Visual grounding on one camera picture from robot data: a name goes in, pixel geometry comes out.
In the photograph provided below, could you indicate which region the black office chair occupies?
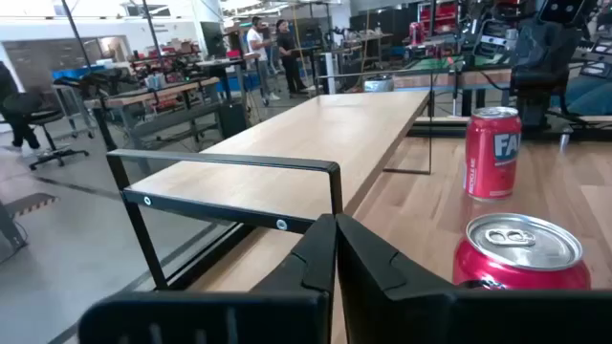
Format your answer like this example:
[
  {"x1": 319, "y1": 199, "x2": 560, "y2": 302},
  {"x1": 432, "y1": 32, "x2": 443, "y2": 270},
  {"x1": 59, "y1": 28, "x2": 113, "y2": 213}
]
[{"x1": 2, "y1": 90, "x2": 91, "y2": 172}]

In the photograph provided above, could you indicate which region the wooden top workbench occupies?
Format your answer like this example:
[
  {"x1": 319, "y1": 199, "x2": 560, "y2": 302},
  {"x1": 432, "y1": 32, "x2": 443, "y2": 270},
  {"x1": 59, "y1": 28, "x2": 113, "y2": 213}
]
[{"x1": 83, "y1": 75, "x2": 224, "y2": 144}]

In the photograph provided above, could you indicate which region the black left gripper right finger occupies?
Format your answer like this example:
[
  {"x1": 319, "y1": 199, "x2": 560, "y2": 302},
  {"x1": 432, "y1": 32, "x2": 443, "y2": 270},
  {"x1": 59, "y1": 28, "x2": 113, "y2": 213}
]
[{"x1": 337, "y1": 213, "x2": 612, "y2": 344}]

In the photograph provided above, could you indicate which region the black computer tower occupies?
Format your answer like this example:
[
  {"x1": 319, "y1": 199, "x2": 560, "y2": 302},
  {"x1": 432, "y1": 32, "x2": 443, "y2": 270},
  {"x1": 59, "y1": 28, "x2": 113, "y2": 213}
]
[{"x1": 217, "y1": 99, "x2": 250, "y2": 140}]

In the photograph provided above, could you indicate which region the red Coca-Cola Zero can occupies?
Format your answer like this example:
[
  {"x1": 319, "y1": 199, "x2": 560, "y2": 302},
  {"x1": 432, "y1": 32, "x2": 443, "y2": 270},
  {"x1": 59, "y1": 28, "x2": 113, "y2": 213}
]
[{"x1": 451, "y1": 212, "x2": 593, "y2": 291}]

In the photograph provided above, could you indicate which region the grey round bin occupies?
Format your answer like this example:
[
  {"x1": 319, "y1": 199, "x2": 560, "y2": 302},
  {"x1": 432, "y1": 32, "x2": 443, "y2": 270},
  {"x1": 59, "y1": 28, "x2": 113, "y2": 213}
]
[{"x1": 362, "y1": 74, "x2": 396, "y2": 94}]

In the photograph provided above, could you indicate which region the red Fanta soda can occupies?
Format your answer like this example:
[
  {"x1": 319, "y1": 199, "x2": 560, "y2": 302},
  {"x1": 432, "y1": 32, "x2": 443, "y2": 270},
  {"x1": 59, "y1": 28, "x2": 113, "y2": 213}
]
[{"x1": 462, "y1": 106, "x2": 523, "y2": 202}]

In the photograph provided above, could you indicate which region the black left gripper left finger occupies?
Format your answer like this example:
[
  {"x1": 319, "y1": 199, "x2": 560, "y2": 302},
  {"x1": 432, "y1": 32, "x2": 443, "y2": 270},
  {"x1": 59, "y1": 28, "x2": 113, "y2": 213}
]
[{"x1": 78, "y1": 213, "x2": 338, "y2": 344}]

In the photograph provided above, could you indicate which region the red parts bin rack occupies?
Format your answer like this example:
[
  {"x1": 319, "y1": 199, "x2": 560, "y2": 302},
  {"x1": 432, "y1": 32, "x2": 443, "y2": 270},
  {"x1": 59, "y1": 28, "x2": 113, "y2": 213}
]
[{"x1": 416, "y1": 0, "x2": 460, "y2": 37}]

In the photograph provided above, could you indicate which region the person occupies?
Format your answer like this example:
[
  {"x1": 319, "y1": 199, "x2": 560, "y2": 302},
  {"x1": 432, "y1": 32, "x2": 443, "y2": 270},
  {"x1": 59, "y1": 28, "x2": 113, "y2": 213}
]
[
  {"x1": 275, "y1": 18, "x2": 310, "y2": 97},
  {"x1": 246, "y1": 16, "x2": 282, "y2": 104},
  {"x1": 0, "y1": 61, "x2": 42, "y2": 152}
]

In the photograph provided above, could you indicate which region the black yellow hazard ramp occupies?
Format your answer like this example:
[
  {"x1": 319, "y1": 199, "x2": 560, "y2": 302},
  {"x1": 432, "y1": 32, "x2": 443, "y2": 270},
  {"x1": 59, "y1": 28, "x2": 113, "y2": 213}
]
[{"x1": 0, "y1": 192, "x2": 58, "y2": 221}]

